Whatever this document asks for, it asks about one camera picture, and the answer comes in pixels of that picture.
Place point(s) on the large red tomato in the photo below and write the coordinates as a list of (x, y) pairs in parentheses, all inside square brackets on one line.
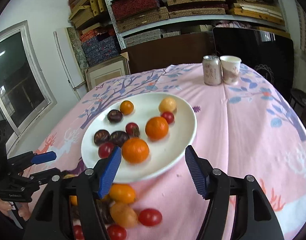
[(78, 232), (116, 231)]

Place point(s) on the row of grey woven boxes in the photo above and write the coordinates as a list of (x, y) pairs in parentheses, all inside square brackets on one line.
[(143, 37)]

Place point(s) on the printed paper cup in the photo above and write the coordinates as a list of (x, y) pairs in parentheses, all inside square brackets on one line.
[(231, 70)]

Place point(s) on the dark slatted wooden chair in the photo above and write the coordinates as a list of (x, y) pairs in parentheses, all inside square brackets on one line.
[(300, 102)]

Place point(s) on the dark brown water chestnut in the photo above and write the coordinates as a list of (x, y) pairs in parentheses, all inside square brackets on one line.
[(119, 138), (101, 137), (114, 116), (74, 213), (104, 211)]

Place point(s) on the dark brown wooden board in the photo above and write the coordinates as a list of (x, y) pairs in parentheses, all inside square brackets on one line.
[(168, 52)]

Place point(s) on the brick pattern curtain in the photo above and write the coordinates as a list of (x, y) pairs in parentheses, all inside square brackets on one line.
[(304, 30)]

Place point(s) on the person's left hand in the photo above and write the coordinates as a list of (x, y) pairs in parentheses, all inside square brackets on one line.
[(2, 205)]

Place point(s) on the stack of flat wooden frames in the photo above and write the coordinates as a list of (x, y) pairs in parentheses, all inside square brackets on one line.
[(257, 10)]

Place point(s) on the pale yellow tomato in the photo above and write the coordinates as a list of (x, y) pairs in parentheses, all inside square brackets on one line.
[(68, 176)]

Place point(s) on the black chair back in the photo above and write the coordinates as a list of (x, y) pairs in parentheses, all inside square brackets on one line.
[(267, 52)]

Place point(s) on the red tomato with stem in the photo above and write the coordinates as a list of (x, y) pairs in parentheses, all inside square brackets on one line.
[(132, 129)]

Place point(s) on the white oval plate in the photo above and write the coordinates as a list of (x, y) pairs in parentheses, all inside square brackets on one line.
[(168, 150)]

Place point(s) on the orange tomato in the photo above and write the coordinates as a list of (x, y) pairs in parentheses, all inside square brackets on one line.
[(121, 193), (126, 107), (73, 200)]

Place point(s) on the white metal shelving rack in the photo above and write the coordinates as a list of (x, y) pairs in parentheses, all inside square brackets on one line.
[(110, 7)]

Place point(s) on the stack of blue patterned boxes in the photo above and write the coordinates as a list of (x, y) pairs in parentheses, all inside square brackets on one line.
[(100, 47)]

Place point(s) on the stack of yellow wooden boxes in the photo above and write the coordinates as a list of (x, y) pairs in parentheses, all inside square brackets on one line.
[(85, 10)]

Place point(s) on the grey marble slab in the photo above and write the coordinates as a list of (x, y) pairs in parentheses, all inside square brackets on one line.
[(76, 45)]

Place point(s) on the stack of red patterned boxes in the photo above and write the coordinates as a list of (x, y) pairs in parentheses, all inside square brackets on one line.
[(135, 2)]

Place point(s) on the pink deer print tablecloth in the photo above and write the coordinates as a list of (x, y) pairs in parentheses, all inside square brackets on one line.
[(230, 142)]

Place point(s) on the beige framed panel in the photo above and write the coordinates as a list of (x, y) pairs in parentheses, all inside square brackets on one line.
[(105, 73)]

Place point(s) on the red cherry tomato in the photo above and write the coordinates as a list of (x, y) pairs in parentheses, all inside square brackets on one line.
[(168, 117), (106, 149), (150, 217)]

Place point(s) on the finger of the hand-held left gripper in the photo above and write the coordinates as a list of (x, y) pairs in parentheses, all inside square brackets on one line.
[(44, 157), (40, 177)]

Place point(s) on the large yellow tomato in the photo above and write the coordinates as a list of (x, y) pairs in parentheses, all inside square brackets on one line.
[(123, 215)]

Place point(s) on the olive yellow tomato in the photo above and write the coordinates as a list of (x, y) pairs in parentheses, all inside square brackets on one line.
[(167, 105)]

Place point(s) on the pink cloth bundle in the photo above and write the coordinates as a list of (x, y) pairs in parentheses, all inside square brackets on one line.
[(230, 24)]

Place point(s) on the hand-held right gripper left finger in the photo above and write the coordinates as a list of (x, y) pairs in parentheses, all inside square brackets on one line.
[(110, 172)]

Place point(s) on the stack of woven straw boxes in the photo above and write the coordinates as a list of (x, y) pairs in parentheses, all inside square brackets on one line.
[(143, 18)]

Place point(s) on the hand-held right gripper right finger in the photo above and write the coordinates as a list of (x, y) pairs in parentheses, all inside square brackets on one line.
[(196, 172)]

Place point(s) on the white leaning board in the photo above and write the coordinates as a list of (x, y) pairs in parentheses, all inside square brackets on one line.
[(68, 62)]

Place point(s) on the white framed dark window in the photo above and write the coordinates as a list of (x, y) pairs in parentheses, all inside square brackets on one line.
[(15, 80)]

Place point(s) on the silver drink can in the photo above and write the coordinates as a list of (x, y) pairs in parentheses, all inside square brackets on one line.
[(212, 71)]

